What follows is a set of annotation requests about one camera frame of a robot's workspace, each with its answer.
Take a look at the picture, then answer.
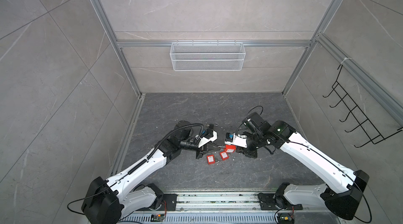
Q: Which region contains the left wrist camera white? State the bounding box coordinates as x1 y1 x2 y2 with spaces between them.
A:
198 129 218 148

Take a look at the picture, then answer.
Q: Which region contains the white wire mesh basket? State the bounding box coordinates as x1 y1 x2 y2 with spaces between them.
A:
170 42 246 72

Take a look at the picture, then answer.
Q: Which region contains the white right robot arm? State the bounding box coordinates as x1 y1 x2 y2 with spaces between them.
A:
227 112 369 220

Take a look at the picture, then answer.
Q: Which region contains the red safety padlock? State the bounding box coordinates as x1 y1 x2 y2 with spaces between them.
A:
224 145 237 153
219 152 229 161
206 155 216 165

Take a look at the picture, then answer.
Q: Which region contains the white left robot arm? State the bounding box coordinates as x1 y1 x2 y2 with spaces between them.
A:
81 121 218 224

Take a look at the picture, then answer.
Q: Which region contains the metal base rail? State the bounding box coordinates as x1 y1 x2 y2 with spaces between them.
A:
121 188 347 224

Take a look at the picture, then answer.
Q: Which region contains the black wire hook rack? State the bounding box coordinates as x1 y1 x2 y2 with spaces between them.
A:
322 64 403 148

